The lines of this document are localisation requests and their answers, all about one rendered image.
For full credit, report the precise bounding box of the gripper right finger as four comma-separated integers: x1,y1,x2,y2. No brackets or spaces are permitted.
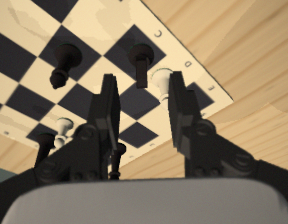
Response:
168,71,288,202

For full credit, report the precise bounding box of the white pawn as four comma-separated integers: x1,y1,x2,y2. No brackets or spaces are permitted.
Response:
54,118,74,148

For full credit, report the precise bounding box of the chessboard with cream and black squares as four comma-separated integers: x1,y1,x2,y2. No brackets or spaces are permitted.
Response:
0,0,233,168

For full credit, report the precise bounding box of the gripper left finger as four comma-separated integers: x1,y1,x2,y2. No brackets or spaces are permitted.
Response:
0,73,121,224

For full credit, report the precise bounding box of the white chess piece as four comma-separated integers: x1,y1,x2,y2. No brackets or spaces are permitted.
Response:
152,68,173,113

